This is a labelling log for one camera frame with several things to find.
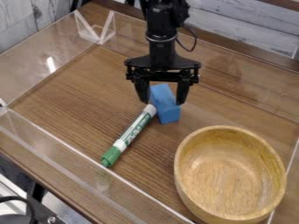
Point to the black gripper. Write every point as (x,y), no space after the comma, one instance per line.
(182,71)

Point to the blue foam block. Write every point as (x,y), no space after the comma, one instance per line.
(163,99)

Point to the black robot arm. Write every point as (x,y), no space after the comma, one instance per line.
(164,16)

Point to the brown wooden bowl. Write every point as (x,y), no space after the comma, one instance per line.
(230,175)

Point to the green dry erase marker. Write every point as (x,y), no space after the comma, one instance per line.
(120,144)

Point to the clear acrylic tray wall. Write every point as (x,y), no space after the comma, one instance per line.
(69,103)

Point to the black metal table bracket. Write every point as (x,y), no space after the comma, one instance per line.
(44,215)

